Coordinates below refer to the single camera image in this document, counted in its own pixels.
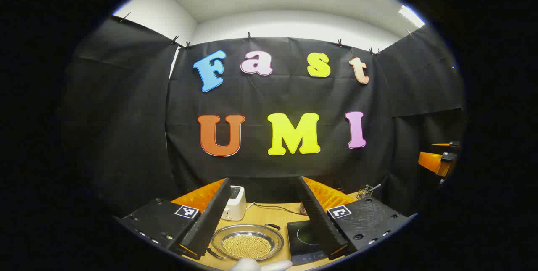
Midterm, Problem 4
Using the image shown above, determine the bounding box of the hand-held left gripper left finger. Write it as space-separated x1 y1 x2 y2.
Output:
119 177 232 261

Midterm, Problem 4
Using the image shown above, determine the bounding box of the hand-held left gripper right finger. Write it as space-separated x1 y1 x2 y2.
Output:
299 176 417 261

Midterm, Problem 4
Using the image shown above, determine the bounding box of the black induction cooktop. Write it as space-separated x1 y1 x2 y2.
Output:
287 220 337 266

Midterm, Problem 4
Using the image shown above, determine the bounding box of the large pile of soybeans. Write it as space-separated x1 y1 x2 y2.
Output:
222 235 272 260

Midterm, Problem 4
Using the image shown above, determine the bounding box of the steel pot with black handles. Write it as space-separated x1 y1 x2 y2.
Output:
207 223 285 261

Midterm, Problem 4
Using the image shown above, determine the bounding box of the white toaster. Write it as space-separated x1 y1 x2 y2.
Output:
222 186 247 221

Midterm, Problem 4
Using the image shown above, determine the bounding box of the ceiling light panel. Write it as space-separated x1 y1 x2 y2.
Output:
398 5 425 28

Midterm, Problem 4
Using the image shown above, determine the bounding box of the row of black cloth clips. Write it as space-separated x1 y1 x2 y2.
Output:
120 12 414 55

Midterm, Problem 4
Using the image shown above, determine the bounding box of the small wire mesh basket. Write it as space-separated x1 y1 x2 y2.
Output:
357 184 382 200

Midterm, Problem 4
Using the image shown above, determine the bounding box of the black power cable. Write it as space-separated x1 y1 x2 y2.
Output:
254 203 303 216

